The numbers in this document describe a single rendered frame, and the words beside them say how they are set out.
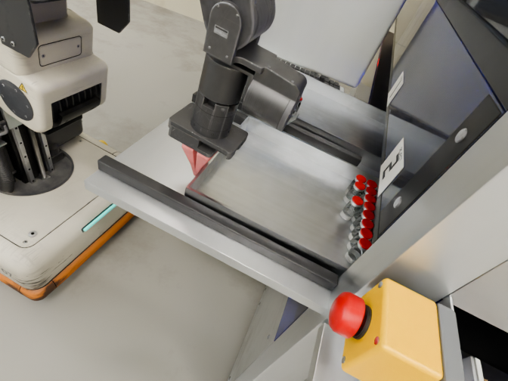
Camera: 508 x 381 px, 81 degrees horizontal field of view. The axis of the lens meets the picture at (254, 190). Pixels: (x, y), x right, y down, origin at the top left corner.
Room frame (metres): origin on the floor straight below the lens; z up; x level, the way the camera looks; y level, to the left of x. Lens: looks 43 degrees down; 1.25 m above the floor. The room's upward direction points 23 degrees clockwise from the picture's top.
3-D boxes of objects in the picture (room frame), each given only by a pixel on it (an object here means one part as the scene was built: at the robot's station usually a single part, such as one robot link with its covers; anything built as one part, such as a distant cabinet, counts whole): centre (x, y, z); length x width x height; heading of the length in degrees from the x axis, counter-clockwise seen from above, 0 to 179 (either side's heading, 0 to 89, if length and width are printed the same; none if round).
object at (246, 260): (0.59, -0.04, 0.87); 0.70 x 0.48 x 0.02; 174
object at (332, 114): (0.75, -0.12, 0.90); 0.34 x 0.26 x 0.04; 84
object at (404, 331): (0.15, -0.18, 0.99); 0.08 x 0.07 x 0.07; 84
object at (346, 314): (0.16, -0.13, 0.99); 0.04 x 0.04 x 0.04; 84
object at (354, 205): (0.42, -0.17, 0.90); 0.02 x 0.02 x 0.05
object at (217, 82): (0.36, 0.08, 1.07); 0.07 x 0.06 x 0.07; 84
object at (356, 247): (0.40, -0.20, 0.90); 0.18 x 0.02 x 0.05; 175
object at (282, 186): (0.41, -0.09, 0.90); 0.34 x 0.26 x 0.04; 85
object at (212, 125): (0.36, 0.09, 1.01); 0.10 x 0.07 x 0.07; 84
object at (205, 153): (0.36, 0.11, 0.94); 0.07 x 0.07 x 0.09; 84
